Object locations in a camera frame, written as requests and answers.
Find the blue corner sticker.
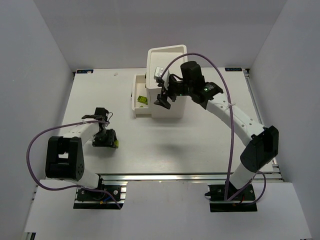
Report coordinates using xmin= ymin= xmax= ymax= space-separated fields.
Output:
xmin=76 ymin=69 xmax=94 ymax=74
xmin=224 ymin=67 xmax=243 ymax=72

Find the purple camera cable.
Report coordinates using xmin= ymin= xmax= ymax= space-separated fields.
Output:
xmin=26 ymin=112 xmax=123 ymax=210
xmin=159 ymin=52 xmax=267 ymax=204

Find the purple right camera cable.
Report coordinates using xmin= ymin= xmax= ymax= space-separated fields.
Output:
xmin=159 ymin=52 xmax=267 ymax=204

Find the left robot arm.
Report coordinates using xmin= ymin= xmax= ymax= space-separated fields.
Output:
xmin=45 ymin=107 xmax=119 ymax=189

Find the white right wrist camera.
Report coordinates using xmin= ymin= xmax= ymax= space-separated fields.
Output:
xmin=153 ymin=66 xmax=164 ymax=82

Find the aluminium table front rail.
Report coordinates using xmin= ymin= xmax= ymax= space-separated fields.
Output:
xmin=99 ymin=172 xmax=283 ymax=185

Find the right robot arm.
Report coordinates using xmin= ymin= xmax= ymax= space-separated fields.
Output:
xmin=154 ymin=61 xmax=279 ymax=194

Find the lime long lego brick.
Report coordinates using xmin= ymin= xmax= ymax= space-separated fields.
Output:
xmin=112 ymin=140 xmax=119 ymax=149

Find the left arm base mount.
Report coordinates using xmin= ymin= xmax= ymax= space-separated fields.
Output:
xmin=73 ymin=180 xmax=127 ymax=210

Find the blue corner sticker right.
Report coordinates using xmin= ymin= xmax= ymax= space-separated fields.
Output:
xmin=224 ymin=67 xmax=243 ymax=72

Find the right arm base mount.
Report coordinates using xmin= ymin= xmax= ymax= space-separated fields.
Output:
xmin=204 ymin=184 xmax=258 ymax=213

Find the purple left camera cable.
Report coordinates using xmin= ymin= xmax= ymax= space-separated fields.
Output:
xmin=26 ymin=112 xmax=123 ymax=210

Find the white bottom cabinet drawer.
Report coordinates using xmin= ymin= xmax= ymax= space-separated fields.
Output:
xmin=131 ymin=74 xmax=151 ymax=118

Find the lime sloped lego brick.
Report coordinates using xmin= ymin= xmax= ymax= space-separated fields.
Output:
xmin=137 ymin=95 xmax=148 ymax=105

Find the blue corner sticker left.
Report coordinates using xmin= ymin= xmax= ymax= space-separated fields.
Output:
xmin=76 ymin=69 xmax=94 ymax=74

